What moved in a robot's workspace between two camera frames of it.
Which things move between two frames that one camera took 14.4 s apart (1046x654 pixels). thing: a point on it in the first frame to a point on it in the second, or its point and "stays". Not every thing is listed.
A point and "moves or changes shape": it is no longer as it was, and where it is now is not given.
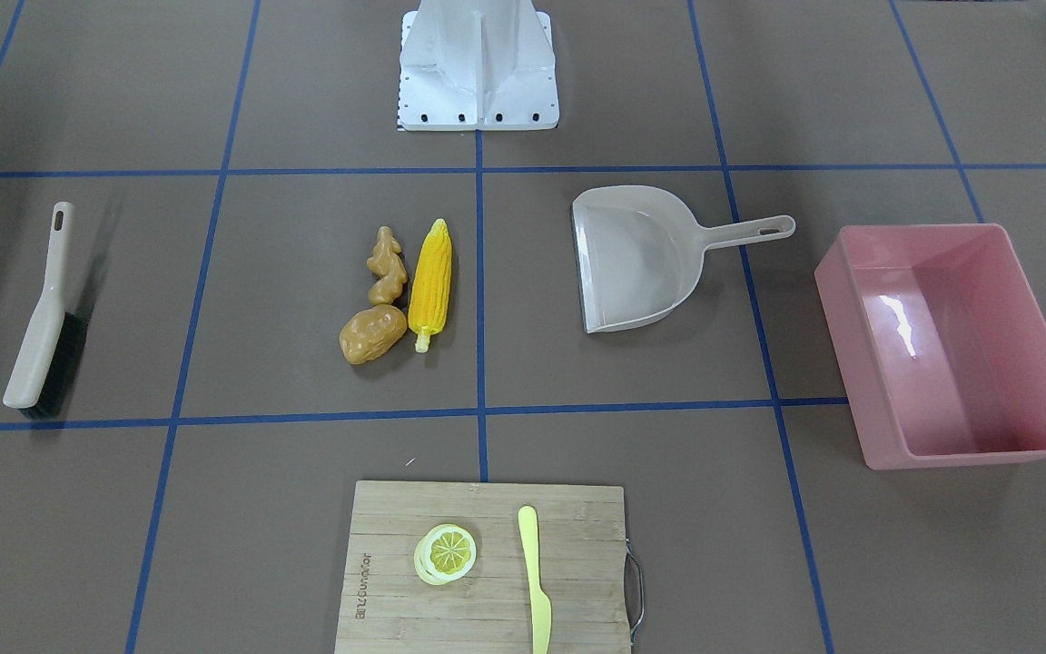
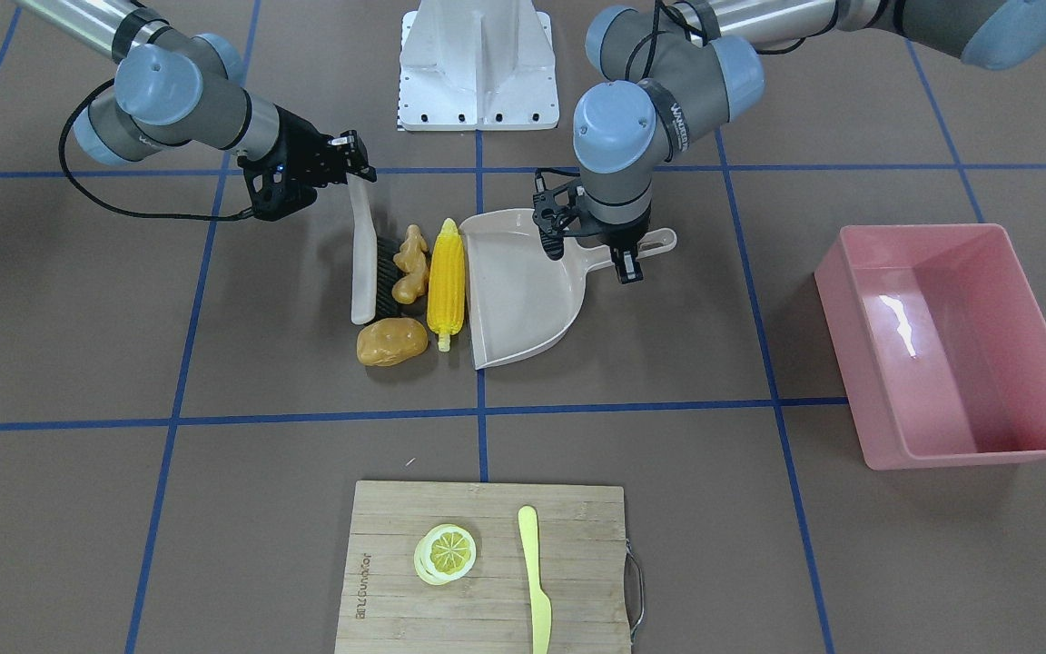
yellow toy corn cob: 431,282 moves or changes shape
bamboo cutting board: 388,608 stays
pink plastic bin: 944,354 stays
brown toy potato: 370,332 moves or changes shape
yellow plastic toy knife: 542,615 stays
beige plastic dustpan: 639,252 to 518,298
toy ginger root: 388,263 to 411,259
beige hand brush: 40,384 to 372,256
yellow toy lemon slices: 444,553 stays
